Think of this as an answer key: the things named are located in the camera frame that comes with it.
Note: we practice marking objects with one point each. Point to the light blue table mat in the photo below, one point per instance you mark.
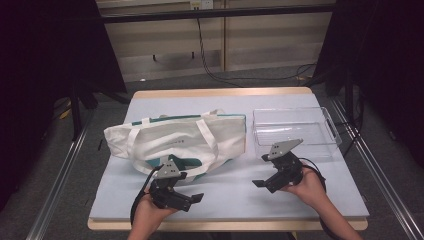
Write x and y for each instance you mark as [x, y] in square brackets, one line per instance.
[283, 206]

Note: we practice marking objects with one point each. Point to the white canvas tote bag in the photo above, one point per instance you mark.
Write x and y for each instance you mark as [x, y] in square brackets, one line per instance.
[173, 140]

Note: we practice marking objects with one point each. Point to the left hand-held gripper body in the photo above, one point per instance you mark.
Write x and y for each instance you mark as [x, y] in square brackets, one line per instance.
[166, 195]

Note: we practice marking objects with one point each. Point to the person's left hand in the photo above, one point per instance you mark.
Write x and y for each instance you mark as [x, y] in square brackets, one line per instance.
[150, 213]

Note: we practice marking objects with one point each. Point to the wooden table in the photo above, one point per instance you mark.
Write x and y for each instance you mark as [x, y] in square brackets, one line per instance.
[220, 92]

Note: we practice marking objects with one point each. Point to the person's right hand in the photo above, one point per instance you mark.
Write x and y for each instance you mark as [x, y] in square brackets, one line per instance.
[308, 190]

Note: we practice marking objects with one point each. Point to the black metal stand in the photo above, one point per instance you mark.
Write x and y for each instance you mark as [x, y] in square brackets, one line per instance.
[76, 113]

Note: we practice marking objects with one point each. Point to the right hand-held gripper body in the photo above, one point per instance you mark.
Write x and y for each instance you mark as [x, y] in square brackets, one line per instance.
[286, 170]

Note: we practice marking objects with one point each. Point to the black horizontal bar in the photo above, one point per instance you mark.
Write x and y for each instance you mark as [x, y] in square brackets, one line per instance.
[216, 13]

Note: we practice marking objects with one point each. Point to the clear plastic container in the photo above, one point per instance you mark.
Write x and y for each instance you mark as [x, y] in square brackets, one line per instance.
[293, 128]

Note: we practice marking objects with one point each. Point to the white wall socket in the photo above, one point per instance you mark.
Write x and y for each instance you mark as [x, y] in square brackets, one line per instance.
[201, 4]

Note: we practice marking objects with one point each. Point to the dark curtain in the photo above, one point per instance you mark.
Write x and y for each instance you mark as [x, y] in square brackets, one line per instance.
[383, 66]
[40, 83]

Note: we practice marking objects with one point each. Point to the metal floor rail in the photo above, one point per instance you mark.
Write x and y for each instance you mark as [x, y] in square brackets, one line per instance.
[56, 190]
[383, 186]

